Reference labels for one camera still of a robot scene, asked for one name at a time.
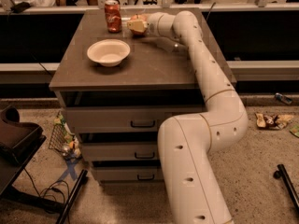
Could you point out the grey drawer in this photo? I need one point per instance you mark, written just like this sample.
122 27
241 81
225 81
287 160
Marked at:
135 173
122 151
122 119

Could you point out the green packet right edge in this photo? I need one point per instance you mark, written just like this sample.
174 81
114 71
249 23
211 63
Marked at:
295 130

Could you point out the white paper bowl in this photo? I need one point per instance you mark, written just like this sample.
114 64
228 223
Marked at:
109 52

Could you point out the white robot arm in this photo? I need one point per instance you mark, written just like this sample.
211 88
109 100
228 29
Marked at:
184 140

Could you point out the black bar lower left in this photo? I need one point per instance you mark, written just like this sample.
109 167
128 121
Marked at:
82 178

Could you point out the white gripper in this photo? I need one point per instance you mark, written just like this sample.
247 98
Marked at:
152 23

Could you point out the red coke can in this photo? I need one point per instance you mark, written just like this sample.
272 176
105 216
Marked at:
113 16

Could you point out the black bar with wheel right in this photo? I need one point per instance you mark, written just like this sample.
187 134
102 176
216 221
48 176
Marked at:
282 173

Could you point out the middle grey drawer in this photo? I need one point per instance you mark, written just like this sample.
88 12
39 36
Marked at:
122 151

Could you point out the top grey drawer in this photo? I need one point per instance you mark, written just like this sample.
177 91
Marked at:
122 119

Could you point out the small can on floor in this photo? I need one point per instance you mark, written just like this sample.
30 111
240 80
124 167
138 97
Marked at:
282 98

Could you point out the crumpled snack bag on floor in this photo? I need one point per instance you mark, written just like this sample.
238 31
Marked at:
272 122

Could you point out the bottom grey drawer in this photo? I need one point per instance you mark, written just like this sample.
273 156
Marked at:
135 173

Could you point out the wire basket with items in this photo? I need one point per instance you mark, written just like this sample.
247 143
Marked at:
62 140

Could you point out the grey drawer cabinet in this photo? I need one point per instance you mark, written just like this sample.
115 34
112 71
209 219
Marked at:
157 71

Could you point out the red apple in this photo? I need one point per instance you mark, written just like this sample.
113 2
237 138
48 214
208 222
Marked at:
138 24

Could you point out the dark chair left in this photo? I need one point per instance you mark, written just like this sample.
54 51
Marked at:
19 142

